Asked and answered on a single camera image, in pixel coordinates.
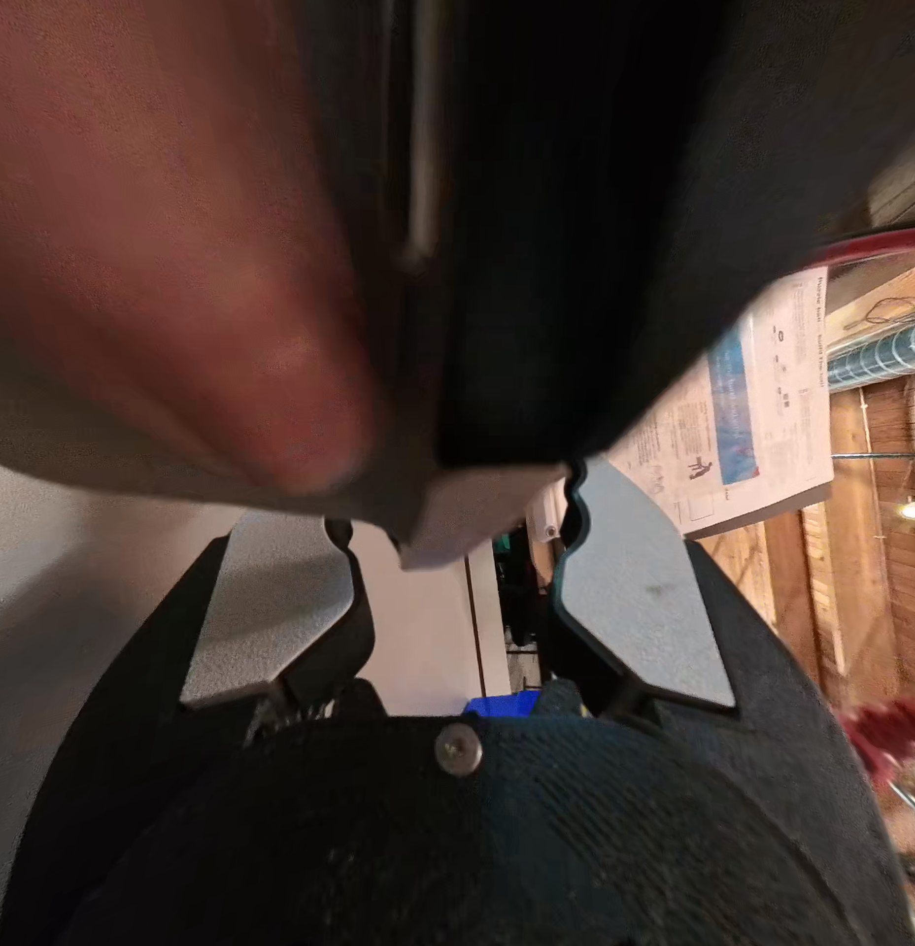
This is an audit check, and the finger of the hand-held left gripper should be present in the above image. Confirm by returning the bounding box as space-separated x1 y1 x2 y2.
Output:
0 384 573 572

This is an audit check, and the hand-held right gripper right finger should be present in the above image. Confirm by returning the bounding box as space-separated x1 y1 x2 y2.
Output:
548 457 737 712

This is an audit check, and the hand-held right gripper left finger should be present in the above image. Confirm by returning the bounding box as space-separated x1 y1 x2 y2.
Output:
178 512 376 709

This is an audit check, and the red network cable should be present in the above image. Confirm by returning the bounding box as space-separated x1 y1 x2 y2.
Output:
818 226 915 269

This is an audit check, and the person's left hand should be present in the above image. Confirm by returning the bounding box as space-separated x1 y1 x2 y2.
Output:
0 0 378 495

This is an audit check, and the blue plastic bin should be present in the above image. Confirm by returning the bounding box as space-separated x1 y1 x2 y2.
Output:
462 690 542 720

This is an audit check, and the printed paper poster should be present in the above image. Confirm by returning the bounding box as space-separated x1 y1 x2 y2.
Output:
607 266 837 541

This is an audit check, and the red blurred object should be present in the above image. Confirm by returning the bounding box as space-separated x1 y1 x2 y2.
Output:
834 697 915 788

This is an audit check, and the silver ventilation duct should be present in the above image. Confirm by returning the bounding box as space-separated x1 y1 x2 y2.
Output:
825 312 915 394

